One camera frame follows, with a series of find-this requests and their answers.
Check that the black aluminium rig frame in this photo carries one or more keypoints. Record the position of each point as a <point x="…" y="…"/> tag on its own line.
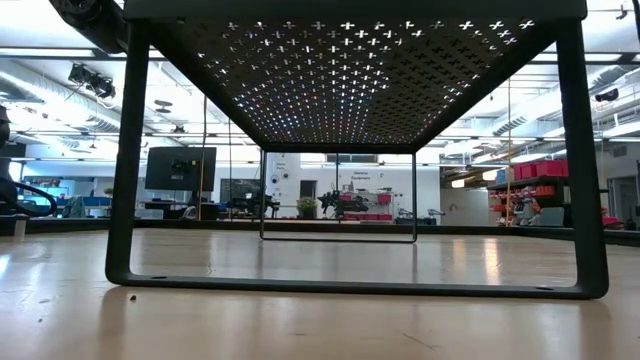
<point x="450" y="230"/>

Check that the red wall bin rack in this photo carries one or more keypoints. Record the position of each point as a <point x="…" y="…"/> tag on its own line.
<point x="384" y="198"/>

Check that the black perforated metal riser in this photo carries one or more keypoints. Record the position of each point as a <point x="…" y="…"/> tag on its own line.
<point x="350" y="10"/>

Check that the dark chalkboard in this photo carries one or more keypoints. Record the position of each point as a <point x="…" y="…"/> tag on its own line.
<point x="240" y="189"/>

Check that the small white block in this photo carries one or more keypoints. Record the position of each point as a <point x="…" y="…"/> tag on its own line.
<point x="20" y="227"/>

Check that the large red storage bin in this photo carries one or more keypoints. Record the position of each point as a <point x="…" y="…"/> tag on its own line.
<point x="550" y="168"/>

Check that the black storage shelf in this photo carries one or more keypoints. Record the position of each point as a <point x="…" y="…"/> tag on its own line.
<point x="520" y="184"/>

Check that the black monitor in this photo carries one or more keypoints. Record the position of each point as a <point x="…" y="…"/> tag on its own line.
<point x="185" y="167"/>

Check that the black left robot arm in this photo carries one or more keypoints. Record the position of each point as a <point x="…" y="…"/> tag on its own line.
<point x="4" y="132"/>

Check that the black ceiling spotlight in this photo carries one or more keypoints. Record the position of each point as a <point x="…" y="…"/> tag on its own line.
<point x="92" y="81"/>

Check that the black ceiling camera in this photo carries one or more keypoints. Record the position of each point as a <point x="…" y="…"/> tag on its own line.
<point x="606" y="95"/>

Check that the red floor bin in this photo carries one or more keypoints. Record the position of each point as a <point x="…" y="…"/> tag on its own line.
<point x="612" y="222"/>

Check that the small red storage bin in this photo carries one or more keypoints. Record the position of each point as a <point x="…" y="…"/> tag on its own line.
<point x="525" y="171"/>

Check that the black background robot arm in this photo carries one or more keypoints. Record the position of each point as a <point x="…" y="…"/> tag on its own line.
<point x="250" y="205"/>

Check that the green bushy potted plant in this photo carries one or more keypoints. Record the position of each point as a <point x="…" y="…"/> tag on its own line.
<point x="306" y="207"/>

